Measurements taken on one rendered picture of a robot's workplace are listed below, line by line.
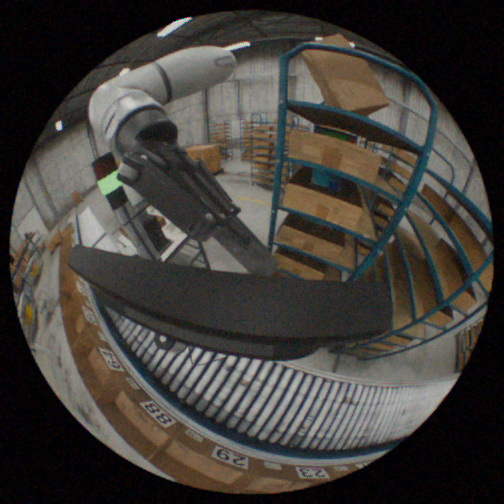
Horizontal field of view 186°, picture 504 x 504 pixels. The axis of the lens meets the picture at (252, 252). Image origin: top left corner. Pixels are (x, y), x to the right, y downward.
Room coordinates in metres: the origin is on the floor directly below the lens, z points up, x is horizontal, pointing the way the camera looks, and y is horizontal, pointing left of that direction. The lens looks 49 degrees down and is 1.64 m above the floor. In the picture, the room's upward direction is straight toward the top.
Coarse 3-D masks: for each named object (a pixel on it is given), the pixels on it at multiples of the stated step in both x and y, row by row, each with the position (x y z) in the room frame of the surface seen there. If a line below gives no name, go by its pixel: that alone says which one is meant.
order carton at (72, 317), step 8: (72, 296) 0.07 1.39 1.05; (80, 296) 0.11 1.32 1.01; (72, 304) 0.01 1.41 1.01; (80, 304) 0.04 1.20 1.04; (64, 312) -0.10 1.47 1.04; (72, 312) -0.05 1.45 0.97; (80, 312) -0.01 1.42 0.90; (64, 320) -0.16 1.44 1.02; (72, 320) -0.12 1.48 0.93; (80, 320) -0.08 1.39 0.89; (96, 320) 0.00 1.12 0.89; (64, 328) -0.21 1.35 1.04; (72, 328) -0.18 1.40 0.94; (80, 328) -0.14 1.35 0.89; (96, 328) -0.05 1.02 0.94; (72, 336) -0.23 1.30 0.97; (72, 344) -0.27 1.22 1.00
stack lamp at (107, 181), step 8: (112, 160) 0.22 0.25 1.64; (96, 168) 0.19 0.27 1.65; (104, 168) 0.20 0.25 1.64; (112, 168) 0.21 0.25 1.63; (96, 176) 0.19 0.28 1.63; (104, 176) 0.19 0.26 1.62; (112, 176) 0.21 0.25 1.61; (104, 184) 0.19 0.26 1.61; (112, 184) 0.20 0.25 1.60; (120, 184) 0.22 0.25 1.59; (104, 192) 0.19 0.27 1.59
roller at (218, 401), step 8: (240, 360) -0.01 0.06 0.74; (248, 360) 0.00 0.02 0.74; (240, 368) -0.05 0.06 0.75; (232, 376) -0.11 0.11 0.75; (232, 384) -0.15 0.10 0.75; (224, 392) -0.21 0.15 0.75; (216, 400) -0.27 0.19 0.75; (224, 400) -0.27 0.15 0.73; (208, 408) -0.33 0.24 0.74; (216, 408) -0.32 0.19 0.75; (208, 416) -0.39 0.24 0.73
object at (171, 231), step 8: (168, 224) 1.20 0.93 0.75; (168, 232) 1.06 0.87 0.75; (176, 232) 1.05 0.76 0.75; (120, 240) 0.98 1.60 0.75; (128, 240) 0.97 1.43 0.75; (176, 240) 0.93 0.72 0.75; (184, 240) 0.95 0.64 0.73; (168, 248) 0.83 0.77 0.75; (176, 248) 0.84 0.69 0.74; (168, 256) 0.74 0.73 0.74
